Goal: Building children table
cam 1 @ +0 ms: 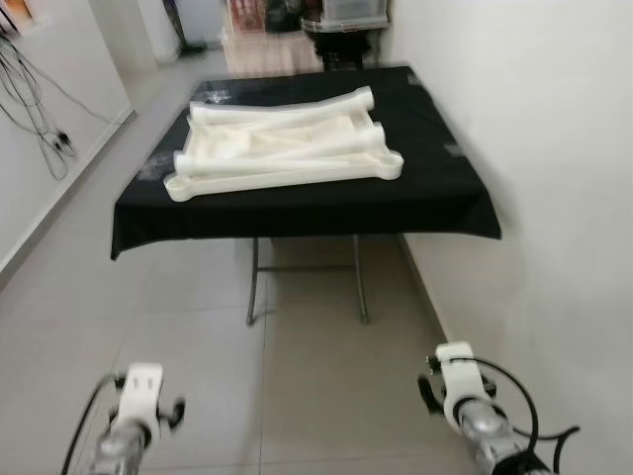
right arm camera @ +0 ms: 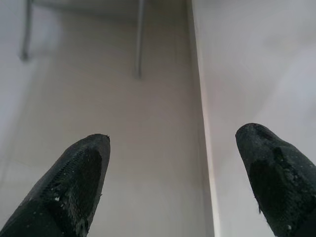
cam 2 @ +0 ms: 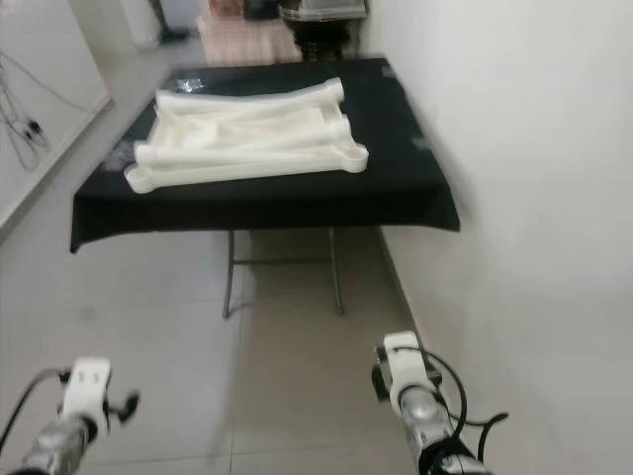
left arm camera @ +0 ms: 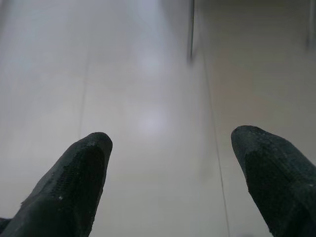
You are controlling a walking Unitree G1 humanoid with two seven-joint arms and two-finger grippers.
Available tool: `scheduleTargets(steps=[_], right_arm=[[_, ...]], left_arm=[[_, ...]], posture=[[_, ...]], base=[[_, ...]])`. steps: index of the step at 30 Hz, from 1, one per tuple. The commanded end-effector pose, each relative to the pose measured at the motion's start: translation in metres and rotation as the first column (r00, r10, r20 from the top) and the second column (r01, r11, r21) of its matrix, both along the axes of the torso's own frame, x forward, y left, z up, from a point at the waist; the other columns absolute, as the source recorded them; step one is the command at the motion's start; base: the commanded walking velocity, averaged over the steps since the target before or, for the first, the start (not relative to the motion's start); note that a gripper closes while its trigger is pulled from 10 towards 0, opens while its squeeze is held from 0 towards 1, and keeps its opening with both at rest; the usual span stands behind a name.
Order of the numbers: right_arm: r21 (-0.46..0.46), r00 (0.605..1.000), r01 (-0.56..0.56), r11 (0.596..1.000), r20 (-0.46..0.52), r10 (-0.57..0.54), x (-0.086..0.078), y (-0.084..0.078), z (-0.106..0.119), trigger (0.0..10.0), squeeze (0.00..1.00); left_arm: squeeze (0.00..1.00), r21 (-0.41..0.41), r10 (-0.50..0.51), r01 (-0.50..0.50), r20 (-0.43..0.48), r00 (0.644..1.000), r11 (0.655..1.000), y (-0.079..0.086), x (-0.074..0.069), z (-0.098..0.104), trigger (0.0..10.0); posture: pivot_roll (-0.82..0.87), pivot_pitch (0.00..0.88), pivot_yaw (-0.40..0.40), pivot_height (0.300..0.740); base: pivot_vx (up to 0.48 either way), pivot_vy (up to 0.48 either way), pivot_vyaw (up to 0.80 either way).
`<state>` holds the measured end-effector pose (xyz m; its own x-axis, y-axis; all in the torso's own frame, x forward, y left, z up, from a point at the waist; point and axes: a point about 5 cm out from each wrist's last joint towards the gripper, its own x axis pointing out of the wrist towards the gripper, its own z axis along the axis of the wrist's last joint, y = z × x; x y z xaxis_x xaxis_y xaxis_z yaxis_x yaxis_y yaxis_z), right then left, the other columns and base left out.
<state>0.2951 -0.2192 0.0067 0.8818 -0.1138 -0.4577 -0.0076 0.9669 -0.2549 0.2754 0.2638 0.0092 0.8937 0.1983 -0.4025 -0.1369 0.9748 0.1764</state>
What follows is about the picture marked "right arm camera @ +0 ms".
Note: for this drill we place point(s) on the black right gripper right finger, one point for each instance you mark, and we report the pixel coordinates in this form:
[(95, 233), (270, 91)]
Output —
[(284, 187)]

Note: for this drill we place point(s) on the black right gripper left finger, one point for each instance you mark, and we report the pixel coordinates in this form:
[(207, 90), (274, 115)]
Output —
[(61, 192)]

